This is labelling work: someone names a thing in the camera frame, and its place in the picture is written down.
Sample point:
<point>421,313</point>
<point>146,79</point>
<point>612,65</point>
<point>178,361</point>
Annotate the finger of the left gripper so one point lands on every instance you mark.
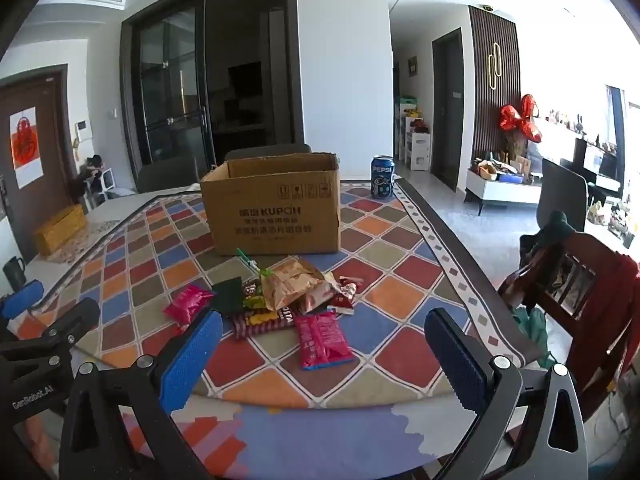
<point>75,322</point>
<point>18,302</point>

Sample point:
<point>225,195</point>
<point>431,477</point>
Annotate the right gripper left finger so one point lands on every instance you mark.
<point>118,423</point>

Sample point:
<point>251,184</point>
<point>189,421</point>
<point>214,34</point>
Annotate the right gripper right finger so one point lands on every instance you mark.
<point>528,423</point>

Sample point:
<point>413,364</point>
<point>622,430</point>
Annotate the small pink snack packet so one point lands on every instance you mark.
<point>187,305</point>

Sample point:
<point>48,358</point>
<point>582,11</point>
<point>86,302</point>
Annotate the maroon Costa biscuit packet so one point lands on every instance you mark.
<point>257,322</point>

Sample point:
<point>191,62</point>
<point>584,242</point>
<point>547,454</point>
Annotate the dark green snack packet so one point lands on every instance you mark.
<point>228,297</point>

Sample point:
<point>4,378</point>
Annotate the green lollipop with stick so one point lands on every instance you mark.
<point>252,264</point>

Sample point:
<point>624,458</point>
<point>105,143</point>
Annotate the small red candy packet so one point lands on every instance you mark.
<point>343,301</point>

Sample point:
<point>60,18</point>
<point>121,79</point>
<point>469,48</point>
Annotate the tan fortune biscuits bag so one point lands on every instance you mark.
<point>297,280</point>

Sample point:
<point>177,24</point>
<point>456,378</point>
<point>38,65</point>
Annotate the black mug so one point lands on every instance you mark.
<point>14,270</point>

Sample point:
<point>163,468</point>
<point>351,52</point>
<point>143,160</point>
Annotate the yellow woven tissue box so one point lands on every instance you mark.
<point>59,229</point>

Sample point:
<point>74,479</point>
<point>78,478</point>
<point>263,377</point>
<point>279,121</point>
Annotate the red wooden chair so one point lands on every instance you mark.
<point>592,292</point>

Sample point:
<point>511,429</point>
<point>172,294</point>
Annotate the colourful diamond pattern tablecloth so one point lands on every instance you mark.
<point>321,370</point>

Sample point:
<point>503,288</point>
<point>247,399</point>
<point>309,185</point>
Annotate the red paper door poster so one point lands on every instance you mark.
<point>25,148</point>

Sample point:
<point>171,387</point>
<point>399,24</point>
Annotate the white low cabinet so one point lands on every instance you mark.
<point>499,193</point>

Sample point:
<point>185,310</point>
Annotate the dark grey dining chair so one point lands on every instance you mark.
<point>562,190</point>

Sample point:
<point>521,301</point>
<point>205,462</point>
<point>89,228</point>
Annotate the brown cardboard box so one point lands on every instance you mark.
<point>275,205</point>

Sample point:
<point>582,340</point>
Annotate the blue Pepsi can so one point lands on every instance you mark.
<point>382,176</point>

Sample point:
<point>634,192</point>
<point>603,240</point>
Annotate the white shelf unit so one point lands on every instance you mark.
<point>413,139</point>

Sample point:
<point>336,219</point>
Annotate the grey chair behind table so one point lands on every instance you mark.
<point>268,150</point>

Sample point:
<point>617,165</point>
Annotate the red balloon bow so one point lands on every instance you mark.
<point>521,119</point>

